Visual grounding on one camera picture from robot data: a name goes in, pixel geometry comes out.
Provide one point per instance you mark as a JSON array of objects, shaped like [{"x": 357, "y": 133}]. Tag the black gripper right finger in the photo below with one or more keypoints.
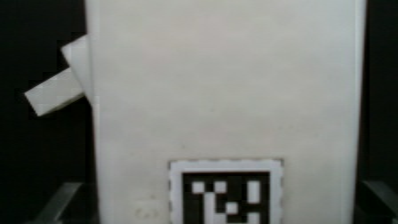
[{"x": 375, "y": 210}]

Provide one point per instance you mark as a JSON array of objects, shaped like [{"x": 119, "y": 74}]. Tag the white left fence bar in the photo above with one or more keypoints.
[{"x": 69, "y": 85}]

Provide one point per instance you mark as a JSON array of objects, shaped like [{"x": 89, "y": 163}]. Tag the white cabinet top block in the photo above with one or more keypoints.
[{"x": 226, "y": 101}]

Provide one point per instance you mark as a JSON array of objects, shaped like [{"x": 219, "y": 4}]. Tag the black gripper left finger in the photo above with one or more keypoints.
[{"x": 71, "y": 207}]

